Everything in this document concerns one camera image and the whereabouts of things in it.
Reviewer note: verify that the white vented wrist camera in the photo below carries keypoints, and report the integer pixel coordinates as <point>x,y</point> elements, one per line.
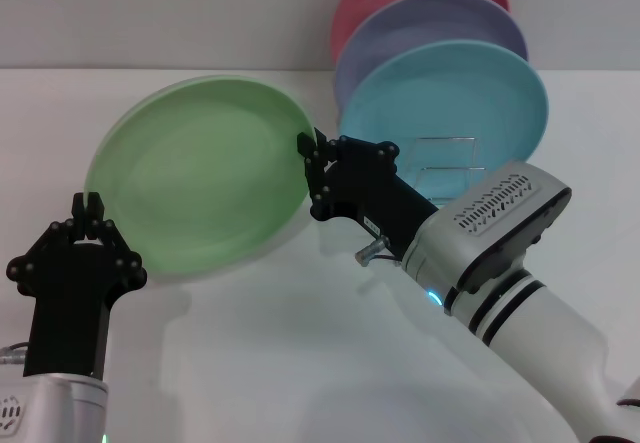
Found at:
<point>505,213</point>
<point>10,413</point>

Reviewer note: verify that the white vented left wrist camera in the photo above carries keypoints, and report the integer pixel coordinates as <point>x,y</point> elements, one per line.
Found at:
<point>10,413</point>

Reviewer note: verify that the white vented right wrist camera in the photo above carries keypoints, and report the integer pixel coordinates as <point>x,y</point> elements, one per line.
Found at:
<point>505,213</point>

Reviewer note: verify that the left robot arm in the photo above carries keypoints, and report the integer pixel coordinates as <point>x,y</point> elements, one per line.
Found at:
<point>65,408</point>

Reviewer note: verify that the green plastic plate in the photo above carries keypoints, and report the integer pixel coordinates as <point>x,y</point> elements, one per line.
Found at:
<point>200,178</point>

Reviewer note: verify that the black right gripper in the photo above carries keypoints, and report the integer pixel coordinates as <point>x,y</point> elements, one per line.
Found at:
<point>380,198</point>

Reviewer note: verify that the light blue plastic plate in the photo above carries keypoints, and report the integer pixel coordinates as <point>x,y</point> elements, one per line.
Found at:
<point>440,98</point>

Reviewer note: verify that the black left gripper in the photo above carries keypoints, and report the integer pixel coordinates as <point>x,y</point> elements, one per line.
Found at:
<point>70,313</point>

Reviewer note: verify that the silver plug on right gripper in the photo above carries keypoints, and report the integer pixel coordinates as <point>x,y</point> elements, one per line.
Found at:
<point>370,252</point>

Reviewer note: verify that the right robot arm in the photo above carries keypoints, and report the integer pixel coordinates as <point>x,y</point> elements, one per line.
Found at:
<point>540,333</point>

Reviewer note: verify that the purple plastic plate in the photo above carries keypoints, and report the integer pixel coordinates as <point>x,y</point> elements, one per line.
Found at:
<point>425,23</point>

